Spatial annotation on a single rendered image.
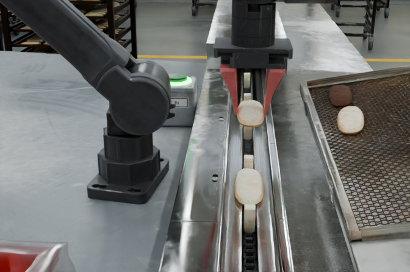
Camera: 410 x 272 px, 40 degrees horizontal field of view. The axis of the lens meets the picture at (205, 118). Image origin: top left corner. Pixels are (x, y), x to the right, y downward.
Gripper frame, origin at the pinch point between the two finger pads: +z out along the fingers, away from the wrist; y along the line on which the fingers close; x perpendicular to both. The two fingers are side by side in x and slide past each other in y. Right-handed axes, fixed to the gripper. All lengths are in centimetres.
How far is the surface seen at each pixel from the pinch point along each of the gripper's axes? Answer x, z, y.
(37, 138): 13.8, 11.2, -36.2
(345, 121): 2.7, 2.7, 13.6
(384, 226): -25.9, 2.7, 12.6
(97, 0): 211, 18, -75
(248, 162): -3.2, 6.8, -0.2
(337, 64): 69, 12, 23
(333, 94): 15.4, 2.7, 13.8
